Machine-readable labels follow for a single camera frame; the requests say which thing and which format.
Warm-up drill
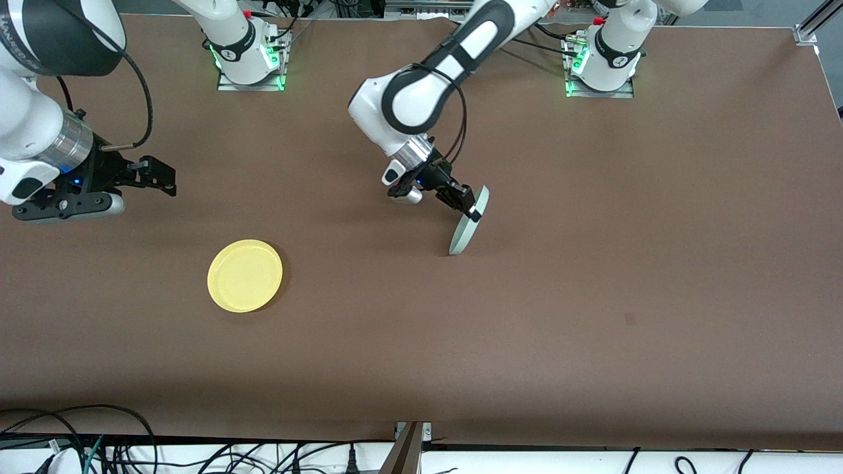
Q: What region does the light green round plate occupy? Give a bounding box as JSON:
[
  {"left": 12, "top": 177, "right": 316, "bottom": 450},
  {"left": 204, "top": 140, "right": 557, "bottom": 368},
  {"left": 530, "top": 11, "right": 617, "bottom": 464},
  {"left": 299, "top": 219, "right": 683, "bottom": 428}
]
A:
[{"left": 449, "top": 185, "right": 491, "bottom": 256}]

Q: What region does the yellow round plate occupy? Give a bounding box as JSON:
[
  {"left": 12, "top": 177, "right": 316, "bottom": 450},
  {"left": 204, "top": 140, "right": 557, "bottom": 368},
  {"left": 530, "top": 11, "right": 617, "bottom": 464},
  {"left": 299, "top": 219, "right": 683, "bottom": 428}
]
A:
[{"left": 207, "top": 239, "right": 284, "bottom": 313}]

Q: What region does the brown table cover mat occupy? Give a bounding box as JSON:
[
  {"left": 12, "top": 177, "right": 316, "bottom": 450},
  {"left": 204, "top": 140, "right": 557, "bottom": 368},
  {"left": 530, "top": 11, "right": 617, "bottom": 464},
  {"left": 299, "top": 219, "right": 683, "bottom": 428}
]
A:
[{"left": 0, "top": 13, "right": 843, "bottom": 452}]

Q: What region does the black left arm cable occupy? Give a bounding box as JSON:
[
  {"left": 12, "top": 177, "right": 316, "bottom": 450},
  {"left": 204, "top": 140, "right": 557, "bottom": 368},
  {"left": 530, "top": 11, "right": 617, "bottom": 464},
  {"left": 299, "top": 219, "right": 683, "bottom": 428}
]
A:
[{"left": 410, "top": 62, "right": 469, "bottom": 167}]

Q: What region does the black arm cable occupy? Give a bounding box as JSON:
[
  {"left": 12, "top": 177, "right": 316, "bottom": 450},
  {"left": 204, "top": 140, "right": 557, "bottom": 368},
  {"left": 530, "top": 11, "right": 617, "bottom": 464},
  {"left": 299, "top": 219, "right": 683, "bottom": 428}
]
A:
[
  {"left": 410, "top": 62, "right": 469, "bottom": 167},
  {"left": 49, "top": 0, "right": 155, "bottom": 151}
]

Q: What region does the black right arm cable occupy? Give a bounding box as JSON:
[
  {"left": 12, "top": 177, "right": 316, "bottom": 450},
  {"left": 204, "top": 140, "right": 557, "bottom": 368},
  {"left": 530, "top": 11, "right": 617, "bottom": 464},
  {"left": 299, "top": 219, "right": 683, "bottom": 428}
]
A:
[{"left": 49, "top": 0, "right": 155, "bottom": 151}]

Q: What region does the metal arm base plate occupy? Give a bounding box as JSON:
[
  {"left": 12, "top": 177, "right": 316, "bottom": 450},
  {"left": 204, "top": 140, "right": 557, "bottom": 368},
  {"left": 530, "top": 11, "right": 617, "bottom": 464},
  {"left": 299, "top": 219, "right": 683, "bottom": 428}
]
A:
[
  {"left": 216, "top": 28, "right": 292, "bottom": 92},
  {"left": 562, "top": 32, "right": 638, "bottom": 100}
]

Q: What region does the aluminium frame rail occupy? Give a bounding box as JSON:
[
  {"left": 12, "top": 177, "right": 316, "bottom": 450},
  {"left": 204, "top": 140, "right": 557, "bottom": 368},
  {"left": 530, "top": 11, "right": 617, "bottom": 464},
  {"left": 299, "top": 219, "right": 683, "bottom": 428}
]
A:
[{"left": 384, "top": 0, "right": 476, "bottom": 18}]

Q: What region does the aluminium profile post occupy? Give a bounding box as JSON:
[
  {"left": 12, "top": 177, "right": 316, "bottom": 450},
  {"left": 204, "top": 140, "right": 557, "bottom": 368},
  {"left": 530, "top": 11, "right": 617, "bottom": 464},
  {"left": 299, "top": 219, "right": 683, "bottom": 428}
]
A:
[{"left": 377, "top": 421, "right": 433, "bottom": 474}]

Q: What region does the green cable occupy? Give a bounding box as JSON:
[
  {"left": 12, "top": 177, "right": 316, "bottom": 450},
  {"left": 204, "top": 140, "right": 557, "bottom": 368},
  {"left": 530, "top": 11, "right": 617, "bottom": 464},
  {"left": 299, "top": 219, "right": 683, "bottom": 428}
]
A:
[{"left": 80, "top": 434, "right": 107, "bottom": 474}]

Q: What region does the aluminium frame corner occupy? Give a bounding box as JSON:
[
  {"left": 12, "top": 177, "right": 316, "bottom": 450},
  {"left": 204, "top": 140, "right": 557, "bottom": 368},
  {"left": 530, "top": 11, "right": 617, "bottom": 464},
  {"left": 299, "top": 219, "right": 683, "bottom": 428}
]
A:
[{"left": 793, "top": 0, "right": 843, "bottom": 47}]

